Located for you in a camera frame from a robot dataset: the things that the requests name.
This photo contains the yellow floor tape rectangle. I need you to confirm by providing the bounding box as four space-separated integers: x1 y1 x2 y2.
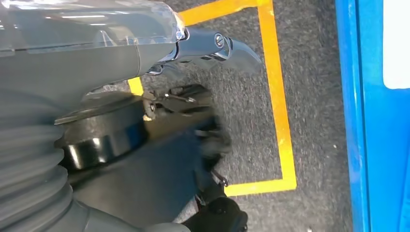
127 0 297 198

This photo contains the blue metal shelf rack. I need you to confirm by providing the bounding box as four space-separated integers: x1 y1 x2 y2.
335 0 410 232

